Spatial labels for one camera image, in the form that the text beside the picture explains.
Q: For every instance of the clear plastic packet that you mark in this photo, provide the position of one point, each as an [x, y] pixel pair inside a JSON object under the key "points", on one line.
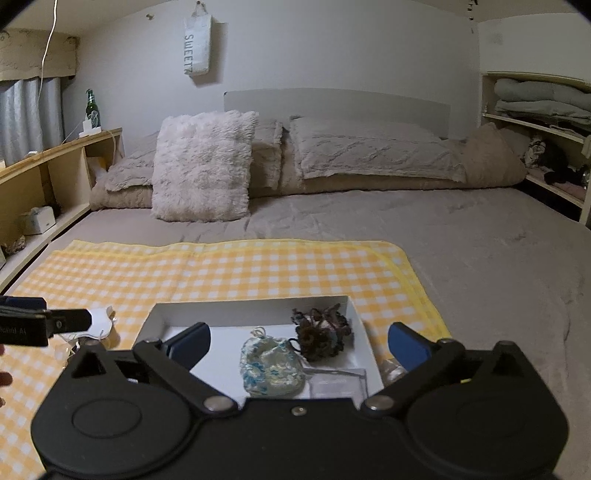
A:
{"points": [[337, 383]]}

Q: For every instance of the beige rolled blanket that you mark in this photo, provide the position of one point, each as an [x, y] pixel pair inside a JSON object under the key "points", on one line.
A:
{"points": [[494, 161]]}

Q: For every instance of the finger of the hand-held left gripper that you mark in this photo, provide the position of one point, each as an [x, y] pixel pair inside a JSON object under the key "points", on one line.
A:
{"points": [[69, 320], [23, 303]]}

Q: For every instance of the small grey textured pillow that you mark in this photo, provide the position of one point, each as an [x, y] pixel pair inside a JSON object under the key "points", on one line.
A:
{"points": [[131, 166]]}

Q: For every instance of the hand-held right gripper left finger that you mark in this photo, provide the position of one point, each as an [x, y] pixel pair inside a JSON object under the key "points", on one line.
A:
{"points": [[189, 344]]}

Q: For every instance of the black white patterned cloth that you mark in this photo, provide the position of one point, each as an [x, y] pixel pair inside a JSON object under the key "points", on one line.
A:
{"points": [[535, 150]]}

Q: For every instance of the wooden bedside shelf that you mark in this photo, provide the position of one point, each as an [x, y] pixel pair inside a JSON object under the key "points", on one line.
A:
{"points": [[69, 166]]}

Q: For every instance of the white hanging bag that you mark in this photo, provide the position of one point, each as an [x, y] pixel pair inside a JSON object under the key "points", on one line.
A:
{"points": [[197, 44]]}

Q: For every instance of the fluffy white cushion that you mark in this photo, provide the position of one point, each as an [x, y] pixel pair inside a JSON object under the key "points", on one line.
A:
{"points": [[203, 166]]}

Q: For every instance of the pale tissue box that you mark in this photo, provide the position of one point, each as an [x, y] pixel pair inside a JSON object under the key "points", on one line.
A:
{"points": [[37, 220]]}

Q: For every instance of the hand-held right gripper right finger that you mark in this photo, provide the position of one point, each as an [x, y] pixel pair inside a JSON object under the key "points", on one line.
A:
{"points": [[406, 344]]}

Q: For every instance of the white face mask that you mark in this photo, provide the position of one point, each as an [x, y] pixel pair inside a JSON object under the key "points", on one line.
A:
{"points": [[104, 323]]}

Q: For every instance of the brown crumpled item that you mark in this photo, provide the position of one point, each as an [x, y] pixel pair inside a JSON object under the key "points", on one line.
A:
{"points": [[15, 244]]}

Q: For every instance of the folded pale green blankets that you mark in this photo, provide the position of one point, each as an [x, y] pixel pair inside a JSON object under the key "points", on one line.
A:
{"points": [[531, 94]]}

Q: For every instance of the large grey textured pillow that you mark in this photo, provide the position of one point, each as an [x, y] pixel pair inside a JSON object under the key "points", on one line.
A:
{"points": [[369, 152]]}

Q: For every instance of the yellow checked mat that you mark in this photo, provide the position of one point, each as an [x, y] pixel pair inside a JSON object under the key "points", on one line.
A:
{"points": [[231, 267]]}

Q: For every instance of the white open shelf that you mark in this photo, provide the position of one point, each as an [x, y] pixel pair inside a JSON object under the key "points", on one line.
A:
{"points": [[487, 101]]}

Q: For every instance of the grey bed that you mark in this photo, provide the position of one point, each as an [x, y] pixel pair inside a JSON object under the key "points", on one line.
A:
{"points": [[485, 254]]}

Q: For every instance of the person's left hand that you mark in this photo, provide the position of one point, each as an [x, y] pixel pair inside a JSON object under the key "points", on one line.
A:
{"points": [[4, 379]]}

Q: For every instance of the white charger stand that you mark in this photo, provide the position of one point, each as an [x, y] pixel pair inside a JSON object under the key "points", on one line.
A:
{"points": [[90, 129]]}

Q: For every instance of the crinkled clear plastic bag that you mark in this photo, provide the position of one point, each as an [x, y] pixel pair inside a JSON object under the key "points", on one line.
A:
{"points": [[392, 371]]}

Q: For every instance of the dark clothes pile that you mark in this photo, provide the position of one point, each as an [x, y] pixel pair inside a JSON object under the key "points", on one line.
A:
{"points": [[561, 164]]}

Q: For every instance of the brown scrunchie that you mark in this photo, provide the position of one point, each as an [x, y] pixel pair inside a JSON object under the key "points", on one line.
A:
{"points": [[321, 334]]}

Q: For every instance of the white cardboard box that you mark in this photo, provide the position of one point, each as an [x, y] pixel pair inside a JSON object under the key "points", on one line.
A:
{"points": [[231, 323]]}

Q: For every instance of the green glass bottle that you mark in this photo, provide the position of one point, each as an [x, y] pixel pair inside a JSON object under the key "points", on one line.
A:
{"points": [[92, 110]]}

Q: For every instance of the white headboard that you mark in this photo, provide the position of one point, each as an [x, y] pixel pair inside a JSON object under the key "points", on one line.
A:
{"points": [[346, 104]]}

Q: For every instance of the grey curtain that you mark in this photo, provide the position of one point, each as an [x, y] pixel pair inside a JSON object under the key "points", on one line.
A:
{"points": [[27, 115]]}

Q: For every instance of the blue floral fabric pouch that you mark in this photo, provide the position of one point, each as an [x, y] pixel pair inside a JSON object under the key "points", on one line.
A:
{"points": [[272, 369]]}

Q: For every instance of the beige printed valance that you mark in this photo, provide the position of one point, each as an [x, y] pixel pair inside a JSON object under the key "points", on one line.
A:
{"points": [[27, 53]]}

